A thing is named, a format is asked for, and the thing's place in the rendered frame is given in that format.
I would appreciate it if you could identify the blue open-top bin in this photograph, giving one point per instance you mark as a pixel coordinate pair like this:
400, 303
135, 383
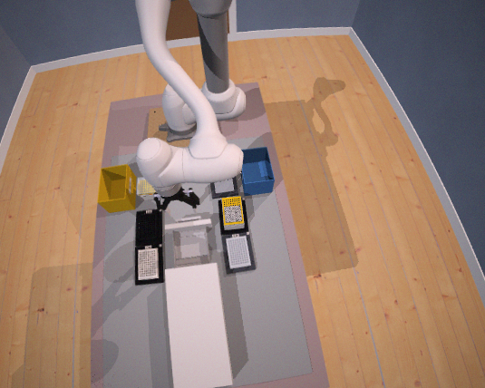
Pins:
257, 174

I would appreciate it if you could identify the grey flat work mat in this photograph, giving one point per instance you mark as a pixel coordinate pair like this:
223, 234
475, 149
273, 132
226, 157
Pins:
266, 335

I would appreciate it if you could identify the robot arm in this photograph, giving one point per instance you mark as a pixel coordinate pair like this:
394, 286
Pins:
208, 158

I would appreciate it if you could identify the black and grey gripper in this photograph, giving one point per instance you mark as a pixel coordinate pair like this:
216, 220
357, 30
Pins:
177, 196

